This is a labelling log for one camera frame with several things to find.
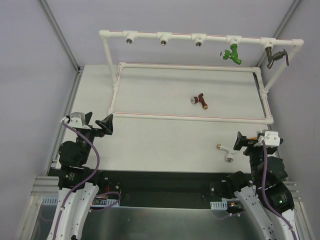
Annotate white water faucet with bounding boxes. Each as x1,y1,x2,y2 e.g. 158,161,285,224
216,144,239,163

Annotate white PVC pipe frame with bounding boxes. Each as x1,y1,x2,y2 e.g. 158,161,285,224
99,30,304,125

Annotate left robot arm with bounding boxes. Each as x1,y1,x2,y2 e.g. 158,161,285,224
47,112,114,240

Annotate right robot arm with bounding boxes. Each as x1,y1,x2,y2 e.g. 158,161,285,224
214,130,298,240

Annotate brown water faucet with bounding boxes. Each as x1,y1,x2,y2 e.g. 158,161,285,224
190,93,208,110

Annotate green water faucet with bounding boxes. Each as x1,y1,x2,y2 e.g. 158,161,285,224
220,43,242,65

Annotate dark grey lever faucet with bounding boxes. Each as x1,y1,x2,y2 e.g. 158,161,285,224
265,46,289,69

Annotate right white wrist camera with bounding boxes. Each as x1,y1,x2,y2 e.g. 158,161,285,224
254,130,281,148

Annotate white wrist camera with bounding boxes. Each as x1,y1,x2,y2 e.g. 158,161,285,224
254,130,281,148
63,112,86,129

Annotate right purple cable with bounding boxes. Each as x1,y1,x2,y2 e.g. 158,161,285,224
252,139,299,238

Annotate purple cable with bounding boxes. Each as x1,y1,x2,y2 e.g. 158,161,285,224
52,118,122,240
252,139,299,238

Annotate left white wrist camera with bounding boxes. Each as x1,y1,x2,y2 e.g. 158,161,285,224
63,112,86,129

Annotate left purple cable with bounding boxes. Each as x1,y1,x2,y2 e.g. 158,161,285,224
52,118,122,240

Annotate right white cable duct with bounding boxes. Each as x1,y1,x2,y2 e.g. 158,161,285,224
210,201,228,211

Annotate white cable duct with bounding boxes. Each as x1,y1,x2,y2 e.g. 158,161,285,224
210,201,228,211
42,195,120,208

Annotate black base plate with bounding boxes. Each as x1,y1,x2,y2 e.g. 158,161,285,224
47,167,256,209

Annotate left white cable duct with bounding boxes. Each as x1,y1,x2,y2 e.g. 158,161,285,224
42,195,120,208

